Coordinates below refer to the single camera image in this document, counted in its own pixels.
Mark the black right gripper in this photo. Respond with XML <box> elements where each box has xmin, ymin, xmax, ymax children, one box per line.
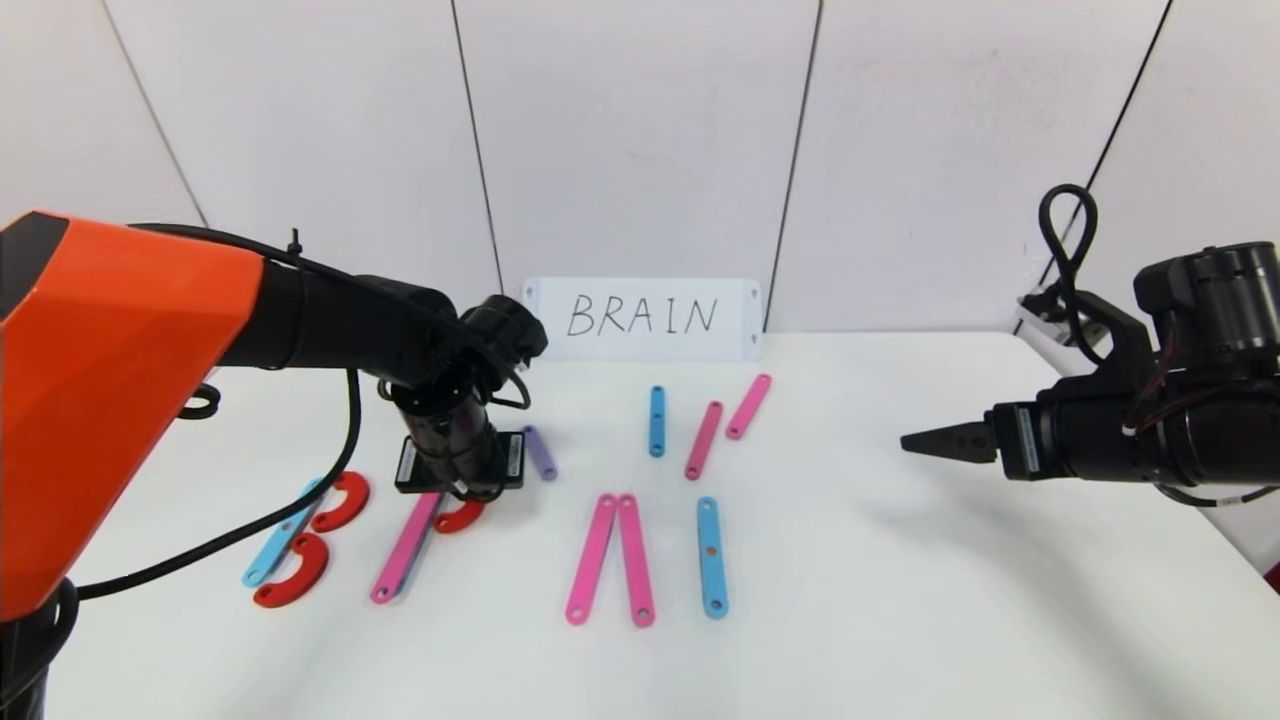
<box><xmin>900</xmin><ymin>389</ymin><xmax>1133</xmax><ymax>481</ymax></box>

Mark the long deep pink bar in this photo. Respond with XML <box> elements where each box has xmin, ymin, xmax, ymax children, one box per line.
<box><xmin>684</xmin><ymin>400</ymin><xmax>724</xmax><ymax>482</ymax></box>
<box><xmin>616</xmin><ymin>493</ymin><xmax>657</xmax><ymax>628</ymax></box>

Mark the short purple bar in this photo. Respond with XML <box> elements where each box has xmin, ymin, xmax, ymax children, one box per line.
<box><xmin>522</xmin><ymin>425</ymin><xmax>559</xmax><ymax>483</ymax></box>

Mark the small red curved piece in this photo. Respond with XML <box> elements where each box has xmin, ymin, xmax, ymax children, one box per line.
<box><xmin>433</xmin><ymin>497</ymin><xmax>488</xmax><ymax>535</ymax></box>

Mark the long light pink bar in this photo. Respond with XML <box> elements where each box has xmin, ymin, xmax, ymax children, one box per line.
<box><xmin>565</xmin><ymin>493</ymin><xmax>619</xmax><ymax>627</ymax></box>
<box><xmin>369</xmin><ymin>490</ymin><xmax>443</xmax><ymax>607</ymax></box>

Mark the white BRAIN sign card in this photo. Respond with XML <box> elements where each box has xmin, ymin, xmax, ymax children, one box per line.
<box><xmin>522</xmin><ymin>278</ymin><xmax>763</xmax><ymax>362</ymax></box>

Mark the short pink bar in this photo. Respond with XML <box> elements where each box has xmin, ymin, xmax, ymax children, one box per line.
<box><xmin>725</xmin><ymin>374</ymin><xmax>773</xmax><ymax>441</ymax></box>

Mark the long light blue bar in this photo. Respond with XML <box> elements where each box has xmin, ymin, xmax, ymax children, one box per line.
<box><xmin>696</xmin><ymin>496</ymin><xmax>729</xmax><ymax>619</ymax></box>
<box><xmin>242</xmin><ymin>477</ymin><xmax>326</xmax><ymax>588</ymax></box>

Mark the large red curved piece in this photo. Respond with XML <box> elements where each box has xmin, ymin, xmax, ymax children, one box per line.
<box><xmin>310</xmin><ymin>472</ymin><xmax>371</xmax><ymax>534</ymax></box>
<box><xmin>253</xmin><ymin>532</ymin><xmax>330</xmax><ymax>610</ymax></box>

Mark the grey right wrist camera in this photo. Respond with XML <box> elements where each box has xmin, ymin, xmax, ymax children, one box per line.
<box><xmin>1015</xmin><ymin>290</ymin><xmax>1086</xmax><ymax>346</ymax></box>

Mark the black right camera bracket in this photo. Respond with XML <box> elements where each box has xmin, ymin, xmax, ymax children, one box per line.
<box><xmin>1065</xmin><ymin>290</ymin><xmax>1161</xmax><ymax>381</ymax></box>

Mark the looped black right arm cable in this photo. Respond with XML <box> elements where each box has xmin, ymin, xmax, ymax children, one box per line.
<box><xmin>1038</xmin><ymin>184</ymin><xmax>1099</xmax><ymax>366</ymax></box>

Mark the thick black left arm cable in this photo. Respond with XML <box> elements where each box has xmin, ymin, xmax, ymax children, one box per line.
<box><xmin>75</xmin><ymin>368</ymin><xmax>363</xmax><ymax>601</ymax></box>

